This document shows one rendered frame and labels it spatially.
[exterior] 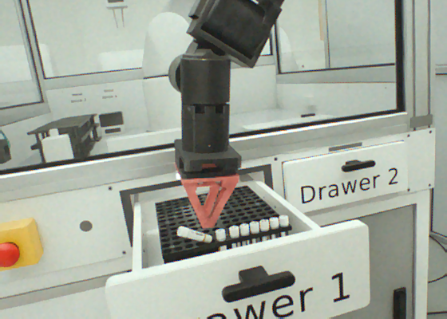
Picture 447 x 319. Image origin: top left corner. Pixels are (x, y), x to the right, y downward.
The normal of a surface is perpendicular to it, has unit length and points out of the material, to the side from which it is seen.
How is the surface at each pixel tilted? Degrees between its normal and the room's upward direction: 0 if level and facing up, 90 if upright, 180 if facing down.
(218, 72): 97
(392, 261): 90
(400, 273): 90
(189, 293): 90
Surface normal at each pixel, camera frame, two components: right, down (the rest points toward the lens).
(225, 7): 0.28, 0.41
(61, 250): 0.29, 0.21
